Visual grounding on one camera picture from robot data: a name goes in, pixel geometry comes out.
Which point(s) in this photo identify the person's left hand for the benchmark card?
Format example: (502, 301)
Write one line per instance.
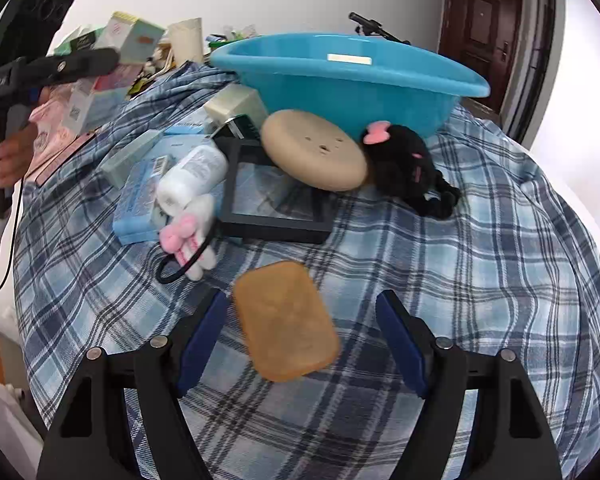
(12, 160)

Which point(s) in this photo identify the blue plaid cloth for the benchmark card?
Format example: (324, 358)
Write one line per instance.
(430, 270)

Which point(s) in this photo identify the light blue flat pack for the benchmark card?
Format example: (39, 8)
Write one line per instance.
(185, 135)

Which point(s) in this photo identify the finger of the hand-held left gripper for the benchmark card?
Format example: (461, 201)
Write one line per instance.
(80, 65)

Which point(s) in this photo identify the black plush toy pink bow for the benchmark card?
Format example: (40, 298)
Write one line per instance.
(405, 170)

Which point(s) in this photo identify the cream white box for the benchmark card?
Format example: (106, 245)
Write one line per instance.
(230, 102)

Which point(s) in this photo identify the black picture frame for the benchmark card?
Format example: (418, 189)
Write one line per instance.
(280, 227)

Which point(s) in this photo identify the beige round cushion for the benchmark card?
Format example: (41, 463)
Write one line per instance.
(310, 150)

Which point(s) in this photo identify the dark green box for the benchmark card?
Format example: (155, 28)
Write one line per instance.
(242, 127)

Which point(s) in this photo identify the grey box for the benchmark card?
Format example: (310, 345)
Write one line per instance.
(130, 157)

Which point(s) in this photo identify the pastel printed box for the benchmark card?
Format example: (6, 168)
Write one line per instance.
(130, 35)

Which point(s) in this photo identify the light blue box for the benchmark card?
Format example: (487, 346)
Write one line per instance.
(135, 205)

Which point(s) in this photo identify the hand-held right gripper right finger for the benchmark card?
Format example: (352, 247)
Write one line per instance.
(402, 345)

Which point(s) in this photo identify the pink printed pack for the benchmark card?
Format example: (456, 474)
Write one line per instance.
(50, 125)

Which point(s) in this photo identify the white beige cup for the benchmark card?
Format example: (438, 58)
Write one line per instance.
(185, 40)

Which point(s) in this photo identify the amber soap bar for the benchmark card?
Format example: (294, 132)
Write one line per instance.
(285, 320)

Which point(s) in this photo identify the pink white bunny plush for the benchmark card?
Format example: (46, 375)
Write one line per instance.
(200, 215)

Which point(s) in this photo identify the green white box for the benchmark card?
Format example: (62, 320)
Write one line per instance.
(77, 41)

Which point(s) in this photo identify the dark brown door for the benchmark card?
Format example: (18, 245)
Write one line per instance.
(480, 35)

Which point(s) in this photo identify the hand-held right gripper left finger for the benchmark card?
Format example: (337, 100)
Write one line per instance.
(200, 345)

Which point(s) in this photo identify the black-framed glass door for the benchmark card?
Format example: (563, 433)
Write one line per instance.
(530, 60)

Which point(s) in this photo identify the white plastic bottle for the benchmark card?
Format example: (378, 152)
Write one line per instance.
(190, 175)

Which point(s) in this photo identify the black bicycle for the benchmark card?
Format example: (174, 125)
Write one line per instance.
(367, 22)

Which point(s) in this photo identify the blue plastic basin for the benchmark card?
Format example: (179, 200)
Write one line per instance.
(350, 95)

